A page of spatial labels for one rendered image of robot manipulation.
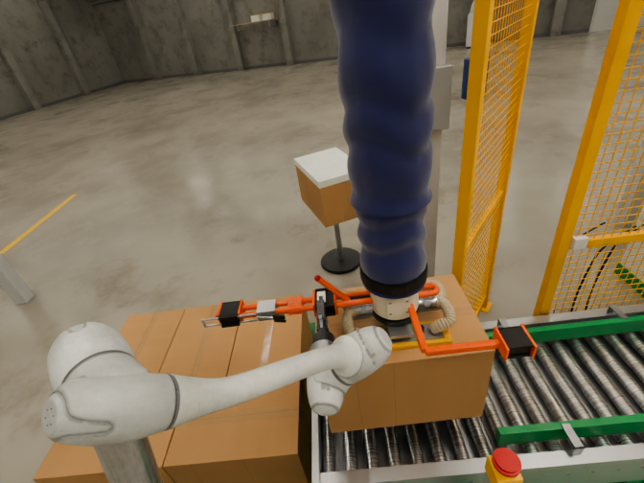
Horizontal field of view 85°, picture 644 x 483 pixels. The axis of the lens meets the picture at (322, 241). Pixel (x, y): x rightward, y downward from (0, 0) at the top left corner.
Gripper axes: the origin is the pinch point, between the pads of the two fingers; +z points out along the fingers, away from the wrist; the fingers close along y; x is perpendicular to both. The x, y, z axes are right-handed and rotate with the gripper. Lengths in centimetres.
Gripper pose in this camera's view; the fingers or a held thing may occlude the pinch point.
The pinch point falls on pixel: (322, 302)
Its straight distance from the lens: 129.9
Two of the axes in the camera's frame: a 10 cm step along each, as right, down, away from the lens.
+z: -0.2, -5.6, 8.3
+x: 9.9, -1.3, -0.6
